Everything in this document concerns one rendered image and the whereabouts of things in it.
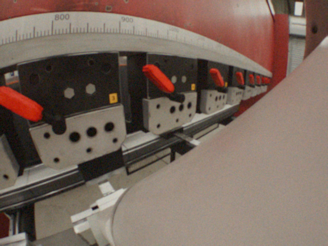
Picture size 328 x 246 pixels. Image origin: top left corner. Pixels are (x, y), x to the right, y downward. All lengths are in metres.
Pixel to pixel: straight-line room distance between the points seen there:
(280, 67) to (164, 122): 2.04
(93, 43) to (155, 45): 0.11
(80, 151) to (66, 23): 0.19
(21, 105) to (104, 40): 0.14
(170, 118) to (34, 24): 0.29
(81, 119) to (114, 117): 0.05
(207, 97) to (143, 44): 0.24
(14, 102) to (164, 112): 0.25
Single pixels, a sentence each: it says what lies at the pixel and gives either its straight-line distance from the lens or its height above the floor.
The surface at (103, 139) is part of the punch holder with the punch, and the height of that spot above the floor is 1.20.
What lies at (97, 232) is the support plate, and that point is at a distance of 0.36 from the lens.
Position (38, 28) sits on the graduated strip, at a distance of 0.22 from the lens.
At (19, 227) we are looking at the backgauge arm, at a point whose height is 0.85.
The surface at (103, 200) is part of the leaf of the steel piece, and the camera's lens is 0.40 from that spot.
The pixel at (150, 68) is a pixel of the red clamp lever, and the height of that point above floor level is 1.31.
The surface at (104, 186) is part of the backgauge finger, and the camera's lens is 0.43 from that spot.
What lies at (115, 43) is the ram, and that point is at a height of 1.35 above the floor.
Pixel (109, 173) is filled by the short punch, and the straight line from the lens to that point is 0.33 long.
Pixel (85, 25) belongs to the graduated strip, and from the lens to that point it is 0.22.
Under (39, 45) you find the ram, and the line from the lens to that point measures 0.21.
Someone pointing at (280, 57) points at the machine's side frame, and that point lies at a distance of 2.22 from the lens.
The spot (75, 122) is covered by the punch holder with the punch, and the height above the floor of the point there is 1.24.
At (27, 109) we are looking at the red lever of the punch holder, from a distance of 0.17.
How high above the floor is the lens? 1.31
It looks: 23 degrees down
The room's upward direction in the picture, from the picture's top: straight up
